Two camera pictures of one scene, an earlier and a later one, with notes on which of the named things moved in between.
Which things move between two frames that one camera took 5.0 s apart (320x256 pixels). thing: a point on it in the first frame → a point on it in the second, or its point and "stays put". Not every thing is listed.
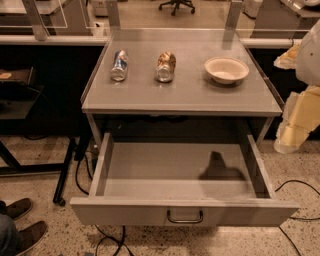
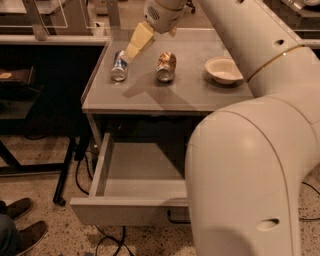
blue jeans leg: x=8 y=236 stays put
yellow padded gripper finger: x=290 y=59 → x=164 y=15
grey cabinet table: x=179 y=72 stays put
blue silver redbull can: x=120 y=65 stays put
